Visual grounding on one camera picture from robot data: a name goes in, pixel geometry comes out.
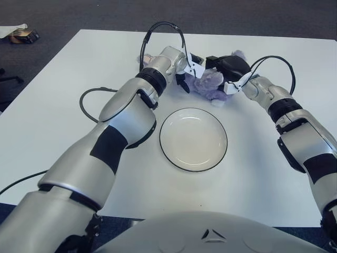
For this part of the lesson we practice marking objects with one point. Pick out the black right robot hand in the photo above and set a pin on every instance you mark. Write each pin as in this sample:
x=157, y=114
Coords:
x=231, y=66

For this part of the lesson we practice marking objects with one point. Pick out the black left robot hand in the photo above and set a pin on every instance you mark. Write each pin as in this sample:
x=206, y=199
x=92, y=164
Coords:
x=183, y=83

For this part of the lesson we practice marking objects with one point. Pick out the purple plush bunny doll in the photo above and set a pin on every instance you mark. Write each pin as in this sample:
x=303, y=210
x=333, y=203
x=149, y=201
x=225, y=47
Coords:
x=208, y=84

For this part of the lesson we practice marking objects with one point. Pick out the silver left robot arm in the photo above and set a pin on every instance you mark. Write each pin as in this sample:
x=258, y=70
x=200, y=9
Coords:
x=126, y=105

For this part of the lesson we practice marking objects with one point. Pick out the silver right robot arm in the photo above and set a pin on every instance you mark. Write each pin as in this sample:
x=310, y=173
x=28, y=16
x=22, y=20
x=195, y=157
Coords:
x=302, y=137

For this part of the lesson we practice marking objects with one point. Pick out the white plate with black rim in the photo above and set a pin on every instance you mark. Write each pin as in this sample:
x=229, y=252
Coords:
x=193, y=139

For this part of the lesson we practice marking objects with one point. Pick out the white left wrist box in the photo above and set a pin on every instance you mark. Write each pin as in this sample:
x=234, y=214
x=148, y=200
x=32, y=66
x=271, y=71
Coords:
x=193, y=69

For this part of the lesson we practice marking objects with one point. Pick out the grey robot torso shell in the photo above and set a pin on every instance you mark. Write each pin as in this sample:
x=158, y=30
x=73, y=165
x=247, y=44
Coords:
x=210, y=232

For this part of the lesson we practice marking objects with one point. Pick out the black cardboard box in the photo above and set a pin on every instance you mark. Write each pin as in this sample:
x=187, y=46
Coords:
x=25, y=37

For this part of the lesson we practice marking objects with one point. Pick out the black office chair base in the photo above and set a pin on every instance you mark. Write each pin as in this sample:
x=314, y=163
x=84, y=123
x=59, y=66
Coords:
x=10, y=79

